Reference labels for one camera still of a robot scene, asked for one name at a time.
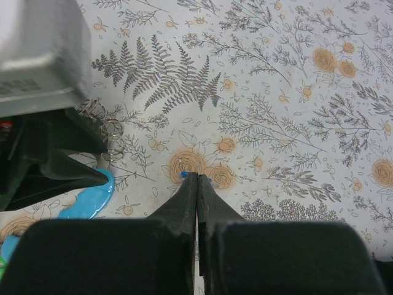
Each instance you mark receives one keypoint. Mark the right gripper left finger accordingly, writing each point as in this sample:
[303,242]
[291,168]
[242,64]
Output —
[153,255]

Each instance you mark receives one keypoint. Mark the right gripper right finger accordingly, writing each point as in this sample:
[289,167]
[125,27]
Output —
[238,256]

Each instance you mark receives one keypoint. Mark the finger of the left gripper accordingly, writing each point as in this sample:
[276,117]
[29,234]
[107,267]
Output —
[33,169]
[76,133]

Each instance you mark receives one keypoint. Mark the metal key organizer disc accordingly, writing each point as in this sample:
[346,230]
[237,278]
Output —
[91,200]

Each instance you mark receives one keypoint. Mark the blue key tag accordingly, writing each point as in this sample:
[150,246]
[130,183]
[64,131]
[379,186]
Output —
[184,175]

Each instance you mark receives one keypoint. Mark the green key tag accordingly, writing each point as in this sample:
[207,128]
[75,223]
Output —
[1,261]

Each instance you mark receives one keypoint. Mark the floral table mat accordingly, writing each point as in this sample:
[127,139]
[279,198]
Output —
[285,105]

